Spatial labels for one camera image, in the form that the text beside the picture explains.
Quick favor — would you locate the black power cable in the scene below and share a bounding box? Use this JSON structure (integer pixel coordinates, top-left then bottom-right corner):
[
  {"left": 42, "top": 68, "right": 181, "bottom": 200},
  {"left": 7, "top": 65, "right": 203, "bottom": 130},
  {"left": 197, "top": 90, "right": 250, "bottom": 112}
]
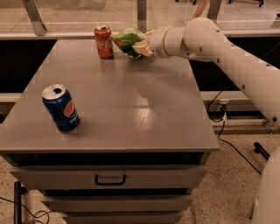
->
[{"left": 206, "top": 84, "right": 263, "bottom": 176}]

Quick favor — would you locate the black drawer handle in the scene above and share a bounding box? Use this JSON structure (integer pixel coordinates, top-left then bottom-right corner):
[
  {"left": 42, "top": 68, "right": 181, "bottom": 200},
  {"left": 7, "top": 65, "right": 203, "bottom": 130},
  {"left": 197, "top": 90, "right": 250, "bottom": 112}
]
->
[{"left": 94, "top": 174, "right": 127, "bottom": 186}]

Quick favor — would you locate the green rice chip bag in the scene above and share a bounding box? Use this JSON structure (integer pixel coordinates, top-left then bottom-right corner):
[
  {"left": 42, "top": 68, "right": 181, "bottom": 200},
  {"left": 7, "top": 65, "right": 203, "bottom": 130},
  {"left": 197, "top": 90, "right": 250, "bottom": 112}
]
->
[{"left": 110, "top": 27, "right": 144, "bottom": 60}]

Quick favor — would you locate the blue pepsi can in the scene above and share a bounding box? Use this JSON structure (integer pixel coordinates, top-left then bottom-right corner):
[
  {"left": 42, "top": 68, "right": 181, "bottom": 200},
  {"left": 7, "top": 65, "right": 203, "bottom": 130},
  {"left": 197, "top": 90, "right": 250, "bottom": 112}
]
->
[{"left": 42, "top": 84, "right": 80, "bottom": 132}]

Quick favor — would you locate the grey drawer cabinet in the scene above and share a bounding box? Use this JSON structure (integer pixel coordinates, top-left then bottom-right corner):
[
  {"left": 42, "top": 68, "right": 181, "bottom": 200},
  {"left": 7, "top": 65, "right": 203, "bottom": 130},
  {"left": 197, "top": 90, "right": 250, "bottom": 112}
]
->
[{"left": 0, "top": 40, "right": 218, "bottom": 224}]

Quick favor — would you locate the metal window railing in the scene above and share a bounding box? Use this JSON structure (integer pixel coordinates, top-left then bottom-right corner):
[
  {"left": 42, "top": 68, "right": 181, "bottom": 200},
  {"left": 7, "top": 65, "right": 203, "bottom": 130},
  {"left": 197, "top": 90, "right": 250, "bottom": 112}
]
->
[{"left": 0, "top": 0, "right": 280, "bottom": 37}]

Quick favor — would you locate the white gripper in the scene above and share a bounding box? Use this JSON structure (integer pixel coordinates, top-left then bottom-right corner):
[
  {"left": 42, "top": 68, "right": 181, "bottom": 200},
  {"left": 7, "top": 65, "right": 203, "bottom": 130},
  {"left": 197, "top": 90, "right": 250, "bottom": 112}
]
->
[{"left": 132, "top": 26, "right": 171, "bottom": 58}]

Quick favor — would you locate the red coke can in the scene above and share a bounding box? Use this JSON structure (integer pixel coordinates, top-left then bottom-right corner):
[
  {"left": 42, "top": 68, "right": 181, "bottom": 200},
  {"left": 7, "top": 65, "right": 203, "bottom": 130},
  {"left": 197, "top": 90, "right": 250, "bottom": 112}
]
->
[{"left": 94, "top": 24, "right": 113, "bottom": 59}]

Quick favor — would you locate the thin black floor cable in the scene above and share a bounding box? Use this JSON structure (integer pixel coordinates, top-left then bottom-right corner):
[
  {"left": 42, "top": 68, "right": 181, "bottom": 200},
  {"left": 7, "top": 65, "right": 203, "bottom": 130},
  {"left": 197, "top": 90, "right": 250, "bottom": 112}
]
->
[{"left": 0, "top": 196, "right": 60, "bottom": 224}]

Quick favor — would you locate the black stand leg left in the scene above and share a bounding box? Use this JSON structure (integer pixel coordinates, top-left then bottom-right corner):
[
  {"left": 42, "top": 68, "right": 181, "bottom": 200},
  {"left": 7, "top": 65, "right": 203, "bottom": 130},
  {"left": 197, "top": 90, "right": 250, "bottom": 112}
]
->
[{"left": 13, "top": 181, "right": 22, "bottom": 224}]

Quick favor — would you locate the black stand leg right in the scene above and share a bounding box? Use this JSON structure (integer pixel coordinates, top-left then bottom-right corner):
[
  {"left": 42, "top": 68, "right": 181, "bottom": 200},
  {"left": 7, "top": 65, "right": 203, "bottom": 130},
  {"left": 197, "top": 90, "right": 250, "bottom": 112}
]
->
[{"left": 254, "top": 142, "right": 270, "bottom": 160}]

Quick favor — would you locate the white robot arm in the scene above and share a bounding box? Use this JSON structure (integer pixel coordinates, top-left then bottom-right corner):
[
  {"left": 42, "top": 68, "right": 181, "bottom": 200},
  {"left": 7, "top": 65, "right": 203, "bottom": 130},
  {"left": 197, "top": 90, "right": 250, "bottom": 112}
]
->
[{"left": 133, "top": 17, "right": 280, "bottom": 224}]

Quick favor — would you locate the black stand leg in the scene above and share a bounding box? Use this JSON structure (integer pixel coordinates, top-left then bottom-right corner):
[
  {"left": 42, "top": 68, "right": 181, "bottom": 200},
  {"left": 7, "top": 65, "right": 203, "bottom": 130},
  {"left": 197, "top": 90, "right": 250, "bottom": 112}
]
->
[
  {"left": 254, "top": 142, "right": 270, "bottom": 160},
  {"left": 13, "top": 181, "right": 22, "bottom": 224}
]

